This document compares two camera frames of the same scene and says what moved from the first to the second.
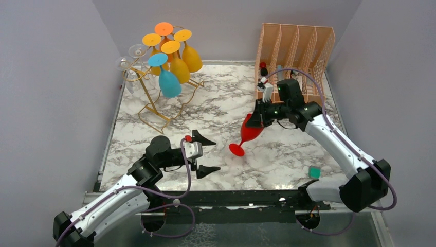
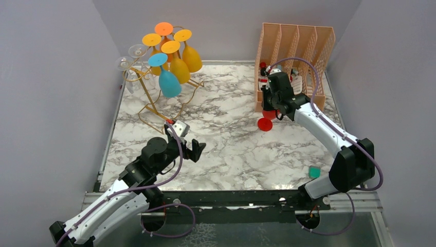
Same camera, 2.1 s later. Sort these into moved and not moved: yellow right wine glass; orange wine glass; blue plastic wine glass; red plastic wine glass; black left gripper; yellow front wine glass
Moved: red plastic wine glass; black left gripper
Not moved: orange wine glass; yellow front wine glass; blue plastic wine glass; yellow right wine glass
